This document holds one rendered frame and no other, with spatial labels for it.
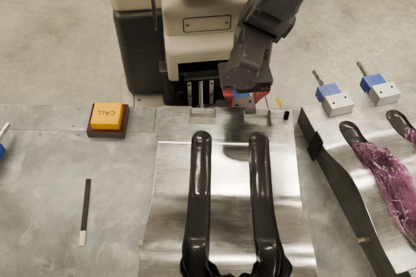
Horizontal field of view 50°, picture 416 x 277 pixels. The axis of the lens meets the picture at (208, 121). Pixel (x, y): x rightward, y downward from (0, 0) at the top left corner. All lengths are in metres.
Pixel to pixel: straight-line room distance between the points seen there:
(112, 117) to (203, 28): 0.35
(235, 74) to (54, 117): 0.46
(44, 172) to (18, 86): 1.37
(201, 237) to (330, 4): 2.12
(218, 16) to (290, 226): 0.59
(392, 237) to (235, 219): 0.27
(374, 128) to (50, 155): 0.67
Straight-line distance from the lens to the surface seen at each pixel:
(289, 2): 0.72
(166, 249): 0.70
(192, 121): 0.90
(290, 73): 2.23
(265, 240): 0.72
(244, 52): 0.75
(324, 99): 0.96
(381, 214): 0.82
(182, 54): 1.15
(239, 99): 0.95
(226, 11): 1.12
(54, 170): 0.96
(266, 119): 0.91
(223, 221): 0.74
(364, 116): 0.98
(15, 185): 0.97
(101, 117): 0.97
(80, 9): 2.65
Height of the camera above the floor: 1.58
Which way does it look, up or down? 52 degrees down
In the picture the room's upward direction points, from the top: straight up
